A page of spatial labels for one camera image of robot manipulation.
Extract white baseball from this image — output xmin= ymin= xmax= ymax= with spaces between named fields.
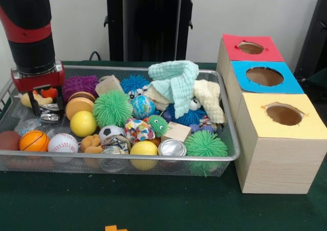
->
xmin=48 ymin=133 xmax=79 ymax=163

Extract black cable loop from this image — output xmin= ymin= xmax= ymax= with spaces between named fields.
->
xmin=89 ymin=51 xmax=103 ymax=62

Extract black can with silver top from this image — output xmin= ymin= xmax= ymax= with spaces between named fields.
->
xmin=39 ymin=106 xmax=63 ymax=124

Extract mint green cloth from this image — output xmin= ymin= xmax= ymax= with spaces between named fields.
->
xmin=148 ymin=61 xmax=200 ymax=119

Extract green spiky ball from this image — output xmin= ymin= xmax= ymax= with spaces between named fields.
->
xmin=93 ymin=90 xmax=133 ymax=129
xmin=183 ymin=130 xmax=229 ymax=176

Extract cream muslin cloth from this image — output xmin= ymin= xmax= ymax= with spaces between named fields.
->
xmin=142 ymin=79 xmax=226 ymax=124

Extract small orange basketball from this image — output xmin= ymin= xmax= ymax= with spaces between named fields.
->
xmin=19 ymin=130 xmax=50 ymax=152

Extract dark green tablecloth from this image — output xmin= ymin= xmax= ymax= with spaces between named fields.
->
xmin=0 ymin=60 xmax=327 ymax=231

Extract clear plastic packet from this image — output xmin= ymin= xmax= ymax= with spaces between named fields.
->
xmin=14 ymin=117 xmax=42 ymax=135

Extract wooden box with three holes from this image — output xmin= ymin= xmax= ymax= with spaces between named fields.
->
xmin=216 ymin=34 xmax=327 ymax=194

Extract clear mesh bin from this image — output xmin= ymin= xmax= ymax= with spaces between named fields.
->
xmin=0 ymin=65 xmax=243 ymax=177

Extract yellow smiley ball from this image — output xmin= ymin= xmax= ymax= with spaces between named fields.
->
xmin=70 ymin=111 xmax=98 ymax=138

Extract purple spiky toy with eyes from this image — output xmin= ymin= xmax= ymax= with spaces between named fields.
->
xmin=62 ymin=76 xmax=100 ymax=103

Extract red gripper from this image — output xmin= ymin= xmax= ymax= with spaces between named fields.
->
xmin=11 ymin=62 xmax=66 ymax=118

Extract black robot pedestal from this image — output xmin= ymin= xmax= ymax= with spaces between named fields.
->
xmin=99 ymin=0 xmax=205 ymax=63

